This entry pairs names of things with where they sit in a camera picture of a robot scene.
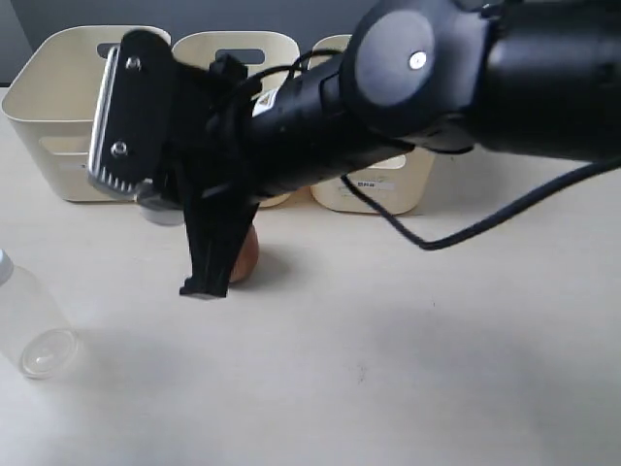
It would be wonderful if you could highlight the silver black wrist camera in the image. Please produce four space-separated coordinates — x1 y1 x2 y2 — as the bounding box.
86 28 184 227

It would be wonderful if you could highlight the clear plastic bottle white cap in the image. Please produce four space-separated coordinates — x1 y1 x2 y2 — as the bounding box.
1 250 79 380

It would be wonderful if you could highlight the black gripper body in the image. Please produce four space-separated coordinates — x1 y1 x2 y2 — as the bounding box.
166 62 262 228

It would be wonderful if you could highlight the brown wooden cup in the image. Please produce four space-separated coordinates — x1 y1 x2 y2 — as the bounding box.
230 224 260 283

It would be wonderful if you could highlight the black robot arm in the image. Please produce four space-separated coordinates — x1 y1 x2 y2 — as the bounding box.
172 1 620 297

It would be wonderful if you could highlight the left cream plastic bin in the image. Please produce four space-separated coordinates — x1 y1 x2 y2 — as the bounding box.
0 25 173 204

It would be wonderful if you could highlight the cream plastic bin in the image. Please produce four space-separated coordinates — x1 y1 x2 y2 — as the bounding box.
164 31 304 211
0 25 173 204
308 33 450 216

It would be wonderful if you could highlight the right cream plastic bin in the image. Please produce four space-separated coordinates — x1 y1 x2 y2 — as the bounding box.
308 33 450 216

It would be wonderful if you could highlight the middle cream plastic bin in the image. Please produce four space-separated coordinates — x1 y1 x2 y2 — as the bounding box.
164 31 304 211

